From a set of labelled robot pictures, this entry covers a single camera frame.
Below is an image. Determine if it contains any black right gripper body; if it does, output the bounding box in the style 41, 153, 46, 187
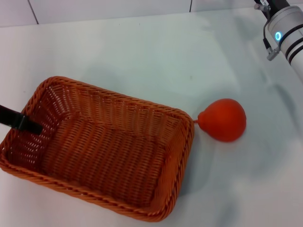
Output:
254, 0, 290, 17

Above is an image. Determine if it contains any orange woven rectangular basket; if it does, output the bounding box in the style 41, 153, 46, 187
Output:
0, 75, 196, 223

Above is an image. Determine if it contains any orange pear-shaped toy fruit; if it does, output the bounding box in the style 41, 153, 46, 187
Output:
194, 98, 248, 143

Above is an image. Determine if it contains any black cable with metal plug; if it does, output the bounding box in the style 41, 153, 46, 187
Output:
262, 23, 281, 61

